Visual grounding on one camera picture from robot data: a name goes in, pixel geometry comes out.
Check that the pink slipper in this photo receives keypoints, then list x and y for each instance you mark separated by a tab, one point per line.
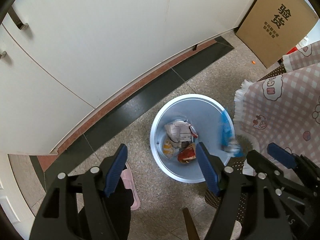
129	184

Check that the light blue trash bin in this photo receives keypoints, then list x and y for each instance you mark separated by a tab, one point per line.
185	121

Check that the white low cabinet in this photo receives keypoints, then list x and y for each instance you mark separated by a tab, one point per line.
63	59

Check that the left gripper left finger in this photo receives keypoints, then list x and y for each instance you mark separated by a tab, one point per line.
107	203

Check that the crumpled white receipt paper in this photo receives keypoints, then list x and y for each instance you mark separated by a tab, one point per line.
179	133

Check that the blue snack wrapper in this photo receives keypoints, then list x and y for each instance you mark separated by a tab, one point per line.
228	141

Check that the pink checkered tablecloth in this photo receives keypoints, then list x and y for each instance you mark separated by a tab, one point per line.
283	107

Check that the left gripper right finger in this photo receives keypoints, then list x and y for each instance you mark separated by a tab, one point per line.
226	184

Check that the red snack wrapper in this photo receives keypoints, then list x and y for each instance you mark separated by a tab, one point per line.
187	155

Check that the cardboard box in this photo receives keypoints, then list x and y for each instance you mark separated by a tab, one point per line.
273	27

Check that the brown wooden chair leg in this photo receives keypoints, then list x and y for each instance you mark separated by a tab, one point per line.
189	224

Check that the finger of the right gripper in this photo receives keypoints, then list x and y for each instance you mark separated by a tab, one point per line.
285	158

